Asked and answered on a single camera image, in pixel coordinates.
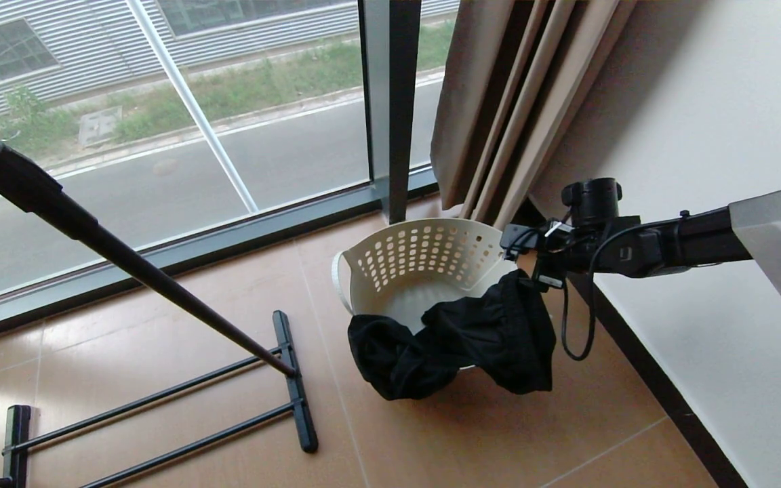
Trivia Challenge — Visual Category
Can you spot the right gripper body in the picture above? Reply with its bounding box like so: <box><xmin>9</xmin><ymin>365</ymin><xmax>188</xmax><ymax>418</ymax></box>
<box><xmin>532</xmin><ymin>261</ymin><xmax>567</xmax><ymax>292</ymax></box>

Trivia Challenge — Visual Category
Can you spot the black garment with white cord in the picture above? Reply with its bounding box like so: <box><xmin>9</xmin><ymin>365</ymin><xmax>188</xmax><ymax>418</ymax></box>
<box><xmin>421</xmin><ymin>270</ymin><xmax>557</xmax><ymax>396</ymax></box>

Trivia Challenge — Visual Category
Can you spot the white laundry basket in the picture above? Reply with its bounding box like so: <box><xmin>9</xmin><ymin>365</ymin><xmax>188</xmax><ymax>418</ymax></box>
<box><xmin>332</xmin><ymin>218</ymin><xmax>520</xmax><ymax>370</ymax></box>

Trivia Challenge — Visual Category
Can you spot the black clothes rack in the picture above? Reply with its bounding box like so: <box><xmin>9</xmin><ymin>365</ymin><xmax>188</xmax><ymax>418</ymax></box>
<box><xmin>0</xmin><ymin>108</ymin><xmax>319</xmax><ymax>488</ymax></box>

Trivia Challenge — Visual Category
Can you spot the brown curtain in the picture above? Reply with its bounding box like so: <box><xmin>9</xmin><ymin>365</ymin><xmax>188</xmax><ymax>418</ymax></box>
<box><xmin>430</xmin><ymin>0</ymin><xmax>639</xmax><ymax>231</ymax></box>

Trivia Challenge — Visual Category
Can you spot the window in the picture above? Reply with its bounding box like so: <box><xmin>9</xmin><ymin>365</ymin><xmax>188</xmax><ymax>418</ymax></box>
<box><xmin>0</xmin><ymin>0</ymin><xmax>462</xmax><ymax>346</ymax></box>

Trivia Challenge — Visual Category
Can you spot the black cable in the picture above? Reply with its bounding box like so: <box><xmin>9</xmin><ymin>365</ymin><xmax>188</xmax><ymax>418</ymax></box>
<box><xmin>559</xmin><ymin>268</ymin><xmax>599</xmax><ymax>361</ymax></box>

